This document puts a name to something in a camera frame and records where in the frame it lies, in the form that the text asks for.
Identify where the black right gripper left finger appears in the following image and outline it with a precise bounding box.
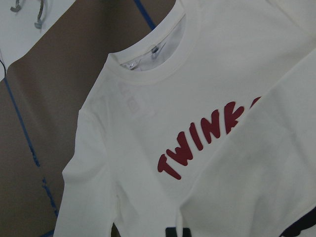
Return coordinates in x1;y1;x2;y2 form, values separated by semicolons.
165;227;177;237

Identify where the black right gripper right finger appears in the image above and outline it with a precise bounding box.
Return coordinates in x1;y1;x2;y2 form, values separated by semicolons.
182;228;192;237

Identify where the cream long-sleeve Twinkle shirt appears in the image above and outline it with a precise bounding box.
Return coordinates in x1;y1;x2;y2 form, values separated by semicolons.
54;0;316;237

